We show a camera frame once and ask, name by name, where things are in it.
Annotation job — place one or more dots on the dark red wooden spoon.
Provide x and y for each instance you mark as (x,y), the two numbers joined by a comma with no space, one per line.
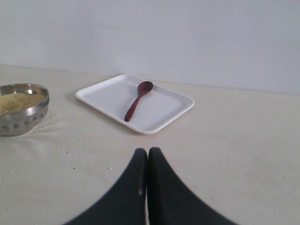
(143,89)

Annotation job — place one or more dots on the steel bowl of millet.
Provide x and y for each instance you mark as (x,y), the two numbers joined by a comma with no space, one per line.
(22,107)

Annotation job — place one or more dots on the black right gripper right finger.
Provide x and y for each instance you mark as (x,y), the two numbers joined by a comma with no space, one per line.
(171,202)

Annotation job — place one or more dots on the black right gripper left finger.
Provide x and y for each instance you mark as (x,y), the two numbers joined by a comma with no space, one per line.
(124,203)

